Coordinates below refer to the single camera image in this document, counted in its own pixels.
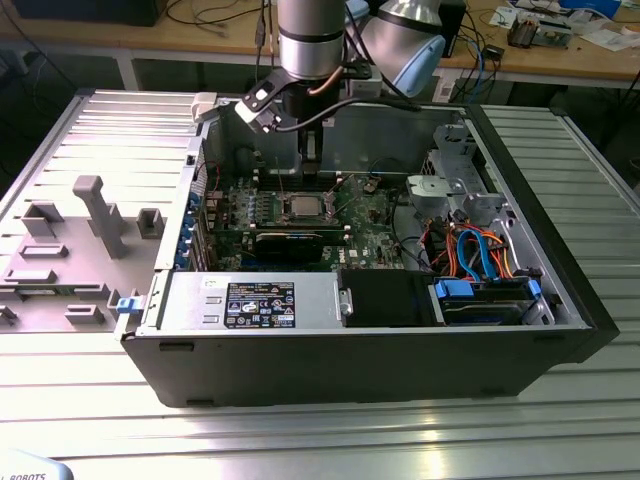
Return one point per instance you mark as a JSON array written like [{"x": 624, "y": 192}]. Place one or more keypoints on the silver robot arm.
[{"x": 310, "y": 50}]

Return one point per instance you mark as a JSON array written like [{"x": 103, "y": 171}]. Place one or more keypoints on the small black adapter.
[{"x": 493, "y": 52}]

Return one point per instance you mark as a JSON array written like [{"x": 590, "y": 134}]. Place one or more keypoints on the blue plastic latch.
[{"x": 129, "y": 306}]

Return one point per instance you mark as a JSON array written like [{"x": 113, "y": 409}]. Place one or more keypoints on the flat black device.
[{"x": 90, "y": 12}]

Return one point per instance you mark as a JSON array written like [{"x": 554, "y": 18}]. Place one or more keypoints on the upright black box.
[{"x": 456, "y": 25}]

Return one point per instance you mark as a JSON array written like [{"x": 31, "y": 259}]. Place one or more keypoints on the blue box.
[{"x": 590, "y": 6}]

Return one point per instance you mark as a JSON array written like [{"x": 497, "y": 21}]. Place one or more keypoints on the black RAM slot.
[
  {"x": 270, "y": 180},
  {"x": 270, "y": 189},
  {"x": 270, "y": 175},
  {"x": 270, "y": 184}
]

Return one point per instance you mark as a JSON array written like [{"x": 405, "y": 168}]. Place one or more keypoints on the pale blue teach pendant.
[{"x": 30, "y": 467}]

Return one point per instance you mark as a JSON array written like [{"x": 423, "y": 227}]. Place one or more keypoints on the hard disk in blue carrier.
[{"x": 480, "y": 310}]

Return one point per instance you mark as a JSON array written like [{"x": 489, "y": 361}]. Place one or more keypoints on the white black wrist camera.
[{"x": 250, "y": 107}]

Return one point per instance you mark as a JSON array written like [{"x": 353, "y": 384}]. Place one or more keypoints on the green motherboard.
[{"x": 372, "y": 232}]

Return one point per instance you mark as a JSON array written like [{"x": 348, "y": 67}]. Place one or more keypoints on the black plastic shroud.
[{"x": 385, "y": 300}]

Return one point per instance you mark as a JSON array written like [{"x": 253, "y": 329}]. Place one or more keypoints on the wooden workbench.
[{"x": 150, "y": 42}]

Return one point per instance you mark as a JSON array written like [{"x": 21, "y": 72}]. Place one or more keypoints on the grey parts rack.
[{"x": 75, "y": 270}]

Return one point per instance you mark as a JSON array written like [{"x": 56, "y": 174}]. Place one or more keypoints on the black graphics card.
[{"x": 287, "y": 247}]

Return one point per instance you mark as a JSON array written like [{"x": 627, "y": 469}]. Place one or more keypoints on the black camera bracket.
[{"x": 360, "y": 71}]

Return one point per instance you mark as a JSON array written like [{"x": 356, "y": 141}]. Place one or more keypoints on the grey metal drive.
[{"x": 555, "y": 34}]

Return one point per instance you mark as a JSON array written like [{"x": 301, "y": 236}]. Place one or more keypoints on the black grey PC case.
[{"x": 350, "y": 370}]

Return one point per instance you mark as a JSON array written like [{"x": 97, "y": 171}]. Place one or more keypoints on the dark metal heatsink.
[{"x": 522, "y": 32}]

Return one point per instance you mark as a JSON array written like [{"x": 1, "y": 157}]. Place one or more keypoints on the CPU socket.
[{"x": 285, "y": 207}]

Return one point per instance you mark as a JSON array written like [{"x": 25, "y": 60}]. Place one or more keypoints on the round coin battery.
[{"x": 370, "y": 186}]

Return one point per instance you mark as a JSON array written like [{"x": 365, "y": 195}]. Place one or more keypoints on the silver metal drive cage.
[{"x": 450, "y": 150}]

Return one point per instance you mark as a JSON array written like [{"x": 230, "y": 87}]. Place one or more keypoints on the blue slot clip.
[
  {"x": 187, "y": 227},
  {"x": 184, "y": 246},
  {"x": 182, "y": 263},
  {"x": 195, "y": 200}
]

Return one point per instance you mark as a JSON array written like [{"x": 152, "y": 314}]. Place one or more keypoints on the white papers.
[{"x": 607, "y": 40}]

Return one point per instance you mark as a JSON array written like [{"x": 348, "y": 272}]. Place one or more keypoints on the white paper sheet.
[{"x": 502, "y": 17}]

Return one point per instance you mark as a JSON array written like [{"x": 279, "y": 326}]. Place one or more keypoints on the grey power supply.
[{"x": 190, "y": 300}]

